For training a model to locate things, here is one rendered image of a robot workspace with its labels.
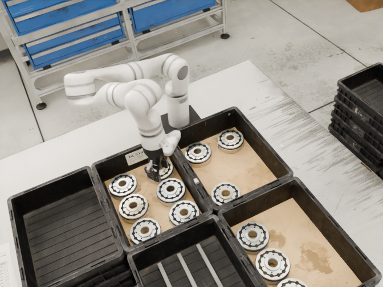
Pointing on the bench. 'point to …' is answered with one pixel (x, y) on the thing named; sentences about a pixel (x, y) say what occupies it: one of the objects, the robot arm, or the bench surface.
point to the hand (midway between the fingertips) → (161, 171)
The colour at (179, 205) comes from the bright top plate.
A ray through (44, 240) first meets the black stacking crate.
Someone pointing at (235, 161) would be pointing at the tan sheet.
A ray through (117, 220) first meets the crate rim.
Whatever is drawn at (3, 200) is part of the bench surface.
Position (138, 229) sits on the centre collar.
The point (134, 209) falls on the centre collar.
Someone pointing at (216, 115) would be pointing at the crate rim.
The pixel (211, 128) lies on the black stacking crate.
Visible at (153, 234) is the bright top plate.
